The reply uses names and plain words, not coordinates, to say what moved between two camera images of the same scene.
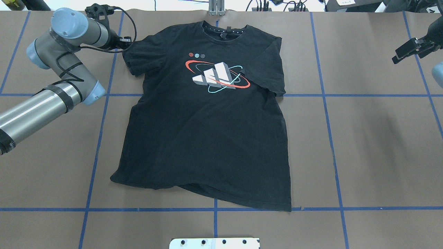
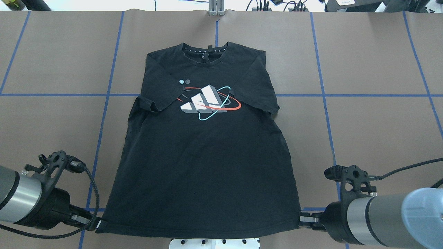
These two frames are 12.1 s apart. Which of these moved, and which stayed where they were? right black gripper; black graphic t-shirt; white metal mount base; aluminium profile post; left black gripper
Moved: black graphic t-shirt; right black gripper; left black gripper
Stayed: aluminium profile post; white metal mount base
